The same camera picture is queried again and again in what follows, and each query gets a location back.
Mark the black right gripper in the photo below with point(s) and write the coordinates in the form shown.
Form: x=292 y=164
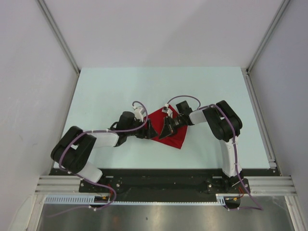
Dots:
x=168 y=129

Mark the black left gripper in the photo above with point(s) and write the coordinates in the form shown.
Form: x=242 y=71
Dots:
x=148 y=134

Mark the red cloth napkin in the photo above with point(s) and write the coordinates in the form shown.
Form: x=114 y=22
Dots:
x=157 y=121

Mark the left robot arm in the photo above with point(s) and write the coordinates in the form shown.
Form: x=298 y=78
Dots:
x=73 y=150

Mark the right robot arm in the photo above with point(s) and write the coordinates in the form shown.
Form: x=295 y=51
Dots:
x=223 y=122

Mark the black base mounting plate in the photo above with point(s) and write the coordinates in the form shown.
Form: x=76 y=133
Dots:
x=209 y=181

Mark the aluminium front rail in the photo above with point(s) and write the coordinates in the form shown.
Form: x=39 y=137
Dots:
x=259 y=186

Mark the left aluminium frame post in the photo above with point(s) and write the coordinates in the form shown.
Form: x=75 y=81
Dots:
x=58 y=34

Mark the aluminium frame post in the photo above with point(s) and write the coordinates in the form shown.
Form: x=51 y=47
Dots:
x=269 y=33
x=58 y=34

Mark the right aluminium frame post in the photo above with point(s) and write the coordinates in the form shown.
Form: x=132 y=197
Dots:
x=269 y=33

